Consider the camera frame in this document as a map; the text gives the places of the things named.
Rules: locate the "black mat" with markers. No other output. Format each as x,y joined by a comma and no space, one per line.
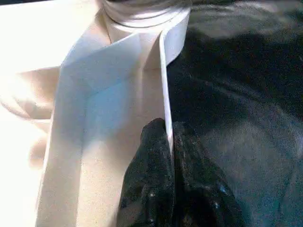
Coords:
246,118

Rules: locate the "white plastic table leg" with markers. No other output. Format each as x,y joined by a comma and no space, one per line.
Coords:
142,12

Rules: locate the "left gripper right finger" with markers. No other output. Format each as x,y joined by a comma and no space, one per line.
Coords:
203,189

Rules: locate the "white plastic table top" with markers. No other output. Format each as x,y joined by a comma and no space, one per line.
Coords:
71,118

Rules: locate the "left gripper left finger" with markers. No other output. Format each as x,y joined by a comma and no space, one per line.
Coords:
149,179

